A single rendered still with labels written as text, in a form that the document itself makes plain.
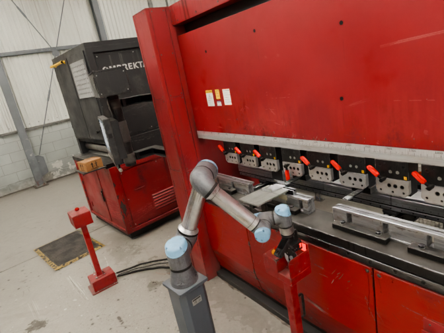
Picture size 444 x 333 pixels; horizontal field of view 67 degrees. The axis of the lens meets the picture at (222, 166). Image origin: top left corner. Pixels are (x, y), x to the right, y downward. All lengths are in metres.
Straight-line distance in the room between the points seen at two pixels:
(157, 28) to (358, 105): 1.62
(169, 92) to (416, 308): 2.06
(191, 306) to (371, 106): 1.30
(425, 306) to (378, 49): 1.11
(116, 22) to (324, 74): 8.14
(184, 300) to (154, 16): 1.94
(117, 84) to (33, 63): 6.15
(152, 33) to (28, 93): 6.22
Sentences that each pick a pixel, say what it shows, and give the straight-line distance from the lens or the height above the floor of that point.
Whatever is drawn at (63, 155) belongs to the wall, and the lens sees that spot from 8.83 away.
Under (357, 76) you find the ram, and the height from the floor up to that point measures 1.66.
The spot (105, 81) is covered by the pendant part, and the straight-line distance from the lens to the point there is 2.70.
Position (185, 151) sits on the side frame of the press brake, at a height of 1.21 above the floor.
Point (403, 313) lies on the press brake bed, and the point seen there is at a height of 0.59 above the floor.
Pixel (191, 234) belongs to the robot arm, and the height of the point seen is 0.99.
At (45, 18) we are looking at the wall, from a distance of 9.02.
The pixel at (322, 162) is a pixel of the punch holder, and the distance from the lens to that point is 1.88.
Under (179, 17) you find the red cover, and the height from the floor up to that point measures 2.20.
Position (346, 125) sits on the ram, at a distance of 1.73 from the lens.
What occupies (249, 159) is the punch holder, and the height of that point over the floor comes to 1.17.
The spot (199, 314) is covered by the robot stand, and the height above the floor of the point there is 0.59.
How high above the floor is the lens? 1.82
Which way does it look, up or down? 16 degrees down
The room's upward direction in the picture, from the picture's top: 11 degrees counter-clockwise
